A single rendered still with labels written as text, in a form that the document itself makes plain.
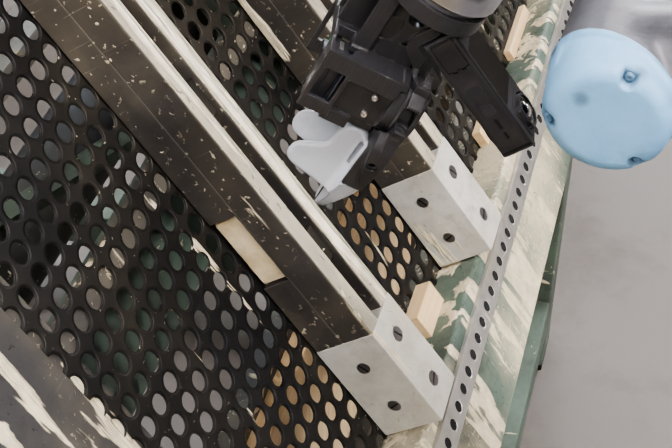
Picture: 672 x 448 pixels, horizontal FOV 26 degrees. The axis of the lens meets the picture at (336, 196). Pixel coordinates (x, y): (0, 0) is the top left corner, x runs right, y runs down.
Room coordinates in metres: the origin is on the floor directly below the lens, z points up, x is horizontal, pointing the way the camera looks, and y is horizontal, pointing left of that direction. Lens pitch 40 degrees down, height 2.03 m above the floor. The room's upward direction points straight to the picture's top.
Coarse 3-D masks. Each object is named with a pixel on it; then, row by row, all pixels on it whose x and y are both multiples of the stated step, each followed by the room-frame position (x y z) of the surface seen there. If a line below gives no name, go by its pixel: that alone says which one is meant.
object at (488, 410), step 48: (528, 0) 1.79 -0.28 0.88; (528, 48) 1.64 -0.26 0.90; (528, 96) 1.52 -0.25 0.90; (528, 192) 1.37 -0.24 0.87; (528, 240) 1.30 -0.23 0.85; (528, 288) 1.24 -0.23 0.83; (432, 336) 1.10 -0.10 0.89; (480, 384) 1.06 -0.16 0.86; (432, 432) 0.96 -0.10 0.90; (480, 432) 1.01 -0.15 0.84
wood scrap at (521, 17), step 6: (522, 6) 1.75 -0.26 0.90; (522, 12) 1.73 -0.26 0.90; (528, 12) 1.74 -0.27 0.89; (516, 18) 1.72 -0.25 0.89; (522, 18) 1.72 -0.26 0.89; (516, 24) 1.70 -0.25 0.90; (522, 24) 1.71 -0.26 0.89; (516, 30) 1.68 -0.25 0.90; (522, 30) 1.70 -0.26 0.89; (510, 36) 1.67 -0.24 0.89; (516, 36) 1.67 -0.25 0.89; (510, 42) 1.66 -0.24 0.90; (516, 42) 1.66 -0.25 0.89; (510, 48) 1.64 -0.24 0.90; (516, 48) 1.65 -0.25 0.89; (504, 54) 1.64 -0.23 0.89; (510, 54) 1.63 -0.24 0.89; (510, 60) 1.63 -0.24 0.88
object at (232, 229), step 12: (228, 228) 1.01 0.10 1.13; (240, 228) 1.01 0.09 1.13; (228, 240) 1.01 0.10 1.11; (240, 240) 1.01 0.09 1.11; (252, 240) 1.01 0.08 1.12; (240, 252) 1.01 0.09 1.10; (252, 252) 1.01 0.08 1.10; (264, 252) 1.00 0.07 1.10; (252, 264) 1.01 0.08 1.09; (264, 264) 1.01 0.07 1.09; (264, 276) 1.01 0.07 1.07; (276, 276) 1.00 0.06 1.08
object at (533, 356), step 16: (560, 208) 1.88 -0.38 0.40; (560, 224) 1.88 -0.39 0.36; (560, 240) 1.93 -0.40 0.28; (544, 272) 1.88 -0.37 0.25; (544, 288) 1.88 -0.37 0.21; (544, 304) 1.87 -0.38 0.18; (544, 320) 1.83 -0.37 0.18; (528, 336) 1.79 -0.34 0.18; (544, 336) 1.85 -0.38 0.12; (528, 352) 1.75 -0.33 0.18; (544, 352) 1.91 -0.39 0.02; (528, 368) 1.72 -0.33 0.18; (528, 384) 1.68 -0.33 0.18; (512, 400) 1.64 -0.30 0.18; (528, 400) 1.67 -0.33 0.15; (512, 416) 1.61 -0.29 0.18; (512, 432) 1.57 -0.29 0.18
